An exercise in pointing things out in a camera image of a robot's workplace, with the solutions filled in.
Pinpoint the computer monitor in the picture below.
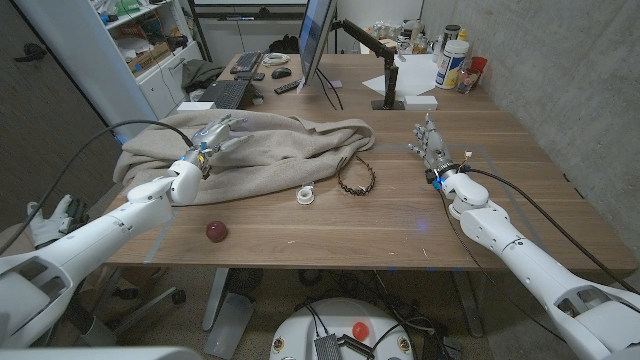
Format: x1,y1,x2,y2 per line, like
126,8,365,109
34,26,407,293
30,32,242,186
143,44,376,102
298,0,339,87

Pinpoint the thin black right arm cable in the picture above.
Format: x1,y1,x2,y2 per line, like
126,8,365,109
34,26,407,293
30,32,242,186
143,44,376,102
437,188,569,346

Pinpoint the grey green jacket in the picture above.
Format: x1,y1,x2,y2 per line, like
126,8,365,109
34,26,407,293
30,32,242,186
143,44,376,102
180,58,226,94

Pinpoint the dark red plum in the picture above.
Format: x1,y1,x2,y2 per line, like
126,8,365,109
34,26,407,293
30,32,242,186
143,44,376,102
205,220,229,244

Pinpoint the white tape roll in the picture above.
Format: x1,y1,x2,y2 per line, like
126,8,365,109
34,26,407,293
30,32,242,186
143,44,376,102
295,181,317,206

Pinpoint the grey table leg with foot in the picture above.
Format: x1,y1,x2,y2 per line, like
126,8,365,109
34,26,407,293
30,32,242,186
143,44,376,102
201,268,257,360

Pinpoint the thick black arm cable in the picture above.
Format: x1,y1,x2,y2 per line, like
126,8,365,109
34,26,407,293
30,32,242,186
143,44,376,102
464,165,640,296
0,118,195,256

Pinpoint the white shelf cabinet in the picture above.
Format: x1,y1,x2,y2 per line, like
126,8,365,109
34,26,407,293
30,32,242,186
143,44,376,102
14,0,204,141

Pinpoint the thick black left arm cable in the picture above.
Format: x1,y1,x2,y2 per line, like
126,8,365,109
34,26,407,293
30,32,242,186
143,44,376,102
0,118,195,256

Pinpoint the dark braided headband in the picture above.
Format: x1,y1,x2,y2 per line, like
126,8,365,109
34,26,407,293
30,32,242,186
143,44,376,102
335,154,377,197

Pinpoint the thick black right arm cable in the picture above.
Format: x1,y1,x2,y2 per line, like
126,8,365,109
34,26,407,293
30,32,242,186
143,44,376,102
464,165,640,296

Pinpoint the black remote control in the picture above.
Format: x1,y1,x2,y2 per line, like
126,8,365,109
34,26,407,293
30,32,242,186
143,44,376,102
273,78,305,96

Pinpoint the white box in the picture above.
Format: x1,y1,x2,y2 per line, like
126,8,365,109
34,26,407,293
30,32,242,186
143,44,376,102
176,101,217,114
402,94,439,112

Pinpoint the black monitor cable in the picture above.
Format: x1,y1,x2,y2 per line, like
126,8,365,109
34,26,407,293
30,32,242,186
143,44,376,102
314,67,345,111

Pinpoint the person's white gloved hand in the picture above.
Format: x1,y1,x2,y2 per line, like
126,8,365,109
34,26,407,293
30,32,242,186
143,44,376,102
27,193,92,250

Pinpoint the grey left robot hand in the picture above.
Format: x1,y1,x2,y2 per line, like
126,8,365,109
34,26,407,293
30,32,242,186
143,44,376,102
179,113,255,180

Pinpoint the black keyboard with wide body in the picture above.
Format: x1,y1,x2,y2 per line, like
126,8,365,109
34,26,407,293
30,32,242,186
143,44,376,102
198,78,251,110

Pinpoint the black round fan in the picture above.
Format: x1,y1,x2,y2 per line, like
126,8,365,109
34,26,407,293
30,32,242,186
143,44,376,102
227,268,265,296

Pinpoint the cardboard box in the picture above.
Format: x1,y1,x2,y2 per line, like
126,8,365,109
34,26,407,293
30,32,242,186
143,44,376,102
125,42,172,74

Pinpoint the black bag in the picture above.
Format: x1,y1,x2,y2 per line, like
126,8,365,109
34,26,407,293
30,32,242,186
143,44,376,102
268,33,301,55

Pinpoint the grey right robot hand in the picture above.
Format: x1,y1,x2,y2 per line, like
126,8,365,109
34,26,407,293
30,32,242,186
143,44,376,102
407,112,464,191

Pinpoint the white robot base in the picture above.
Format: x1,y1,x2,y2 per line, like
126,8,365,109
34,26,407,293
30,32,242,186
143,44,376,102
269,298,415,360

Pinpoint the beige coat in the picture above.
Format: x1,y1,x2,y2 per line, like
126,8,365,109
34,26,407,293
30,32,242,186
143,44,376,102
112,109,377,207

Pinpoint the black slim keyboard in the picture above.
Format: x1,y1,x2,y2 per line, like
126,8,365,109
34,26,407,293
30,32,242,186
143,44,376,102
229,51,264,75

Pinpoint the black door handle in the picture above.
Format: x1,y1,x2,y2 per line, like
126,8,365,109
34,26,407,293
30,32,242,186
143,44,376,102
13,42,49,63

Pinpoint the dark thermos bottle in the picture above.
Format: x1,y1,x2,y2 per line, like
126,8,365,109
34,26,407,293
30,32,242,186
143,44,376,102
442,24,461,51

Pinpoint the clear glass cup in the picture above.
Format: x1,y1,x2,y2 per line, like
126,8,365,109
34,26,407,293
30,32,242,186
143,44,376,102
455,67,480,95

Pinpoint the white paper sheet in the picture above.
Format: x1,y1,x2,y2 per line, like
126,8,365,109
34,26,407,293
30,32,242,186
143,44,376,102
361,53,440,98

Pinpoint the white coiled cable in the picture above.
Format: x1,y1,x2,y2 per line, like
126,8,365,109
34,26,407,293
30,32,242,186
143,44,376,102
261,52,292,68

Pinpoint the red cup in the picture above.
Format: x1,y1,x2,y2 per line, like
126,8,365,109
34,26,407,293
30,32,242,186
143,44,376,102
468,56,489,81

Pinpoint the white wipes canister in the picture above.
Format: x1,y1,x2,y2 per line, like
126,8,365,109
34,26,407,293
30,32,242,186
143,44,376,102
434,39,471,91

